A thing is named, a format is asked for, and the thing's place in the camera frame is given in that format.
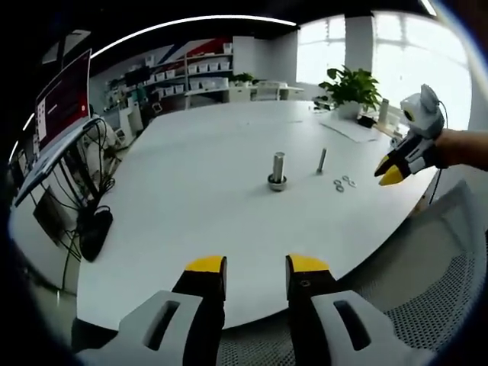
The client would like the white low cabinet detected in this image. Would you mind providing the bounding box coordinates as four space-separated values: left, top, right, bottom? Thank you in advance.
117 104 145 135

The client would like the large steel washer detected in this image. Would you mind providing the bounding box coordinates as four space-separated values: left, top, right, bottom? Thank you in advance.
266 173 290 188

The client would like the tangle of black cables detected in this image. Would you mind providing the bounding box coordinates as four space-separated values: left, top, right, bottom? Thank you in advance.
45 117 119 291

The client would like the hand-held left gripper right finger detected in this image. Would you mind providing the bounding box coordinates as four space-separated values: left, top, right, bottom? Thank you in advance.
284 253 440 366

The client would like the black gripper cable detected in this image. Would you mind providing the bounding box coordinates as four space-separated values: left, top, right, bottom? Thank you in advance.
429 98 450 206

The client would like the thick steel threaded stud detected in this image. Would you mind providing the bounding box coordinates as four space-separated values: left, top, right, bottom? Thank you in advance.
266 151 290 193

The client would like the bright window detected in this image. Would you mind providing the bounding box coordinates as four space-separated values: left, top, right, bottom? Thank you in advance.
297 14 473 131

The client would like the white paper sheet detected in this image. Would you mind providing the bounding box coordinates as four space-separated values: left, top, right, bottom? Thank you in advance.
319 120 379 143

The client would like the laptop with red screen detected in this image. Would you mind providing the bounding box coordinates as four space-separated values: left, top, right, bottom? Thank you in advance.
13 48 104 207

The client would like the black bag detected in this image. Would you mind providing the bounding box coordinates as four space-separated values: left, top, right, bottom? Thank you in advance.
78 204 114 263

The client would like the black background monitor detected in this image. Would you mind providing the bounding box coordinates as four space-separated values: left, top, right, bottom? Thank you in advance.
124 67 151 87

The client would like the white background desk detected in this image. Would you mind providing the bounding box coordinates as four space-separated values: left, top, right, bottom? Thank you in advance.
227 79 305 103

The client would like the white bulky object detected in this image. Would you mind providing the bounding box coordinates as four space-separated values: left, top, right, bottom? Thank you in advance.
84 113 121 150

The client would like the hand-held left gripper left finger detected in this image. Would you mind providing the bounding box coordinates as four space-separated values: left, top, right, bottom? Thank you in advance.
75 255 229 366

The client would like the white shelf unit with bins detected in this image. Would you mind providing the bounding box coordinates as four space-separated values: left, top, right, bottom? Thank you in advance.
146 51 235 107

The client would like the flat black box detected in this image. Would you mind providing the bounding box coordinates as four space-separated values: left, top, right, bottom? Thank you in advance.
32 188 66 246

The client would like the thin steel threaded stud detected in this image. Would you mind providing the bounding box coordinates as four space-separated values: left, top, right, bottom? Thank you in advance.
315 147 329 176

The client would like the wooden board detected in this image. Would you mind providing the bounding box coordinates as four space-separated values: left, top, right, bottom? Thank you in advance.
374 123 402 137

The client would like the small green potted plant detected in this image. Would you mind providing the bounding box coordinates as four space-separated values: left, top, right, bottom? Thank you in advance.
230 72 255 88

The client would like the ceiling light strip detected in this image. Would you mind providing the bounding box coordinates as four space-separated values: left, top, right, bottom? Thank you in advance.
88 16 299 61

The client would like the grey mesh office chair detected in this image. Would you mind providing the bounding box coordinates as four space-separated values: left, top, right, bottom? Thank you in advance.
219 178 488 366

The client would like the large green potted plant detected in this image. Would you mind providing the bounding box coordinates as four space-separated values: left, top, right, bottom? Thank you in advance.
317 65 383 120

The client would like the person's right hand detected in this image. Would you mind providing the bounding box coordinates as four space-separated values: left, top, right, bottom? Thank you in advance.
434 129 476 170

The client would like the white bottle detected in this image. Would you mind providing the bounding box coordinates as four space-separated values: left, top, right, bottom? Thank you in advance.
377 98 391 124

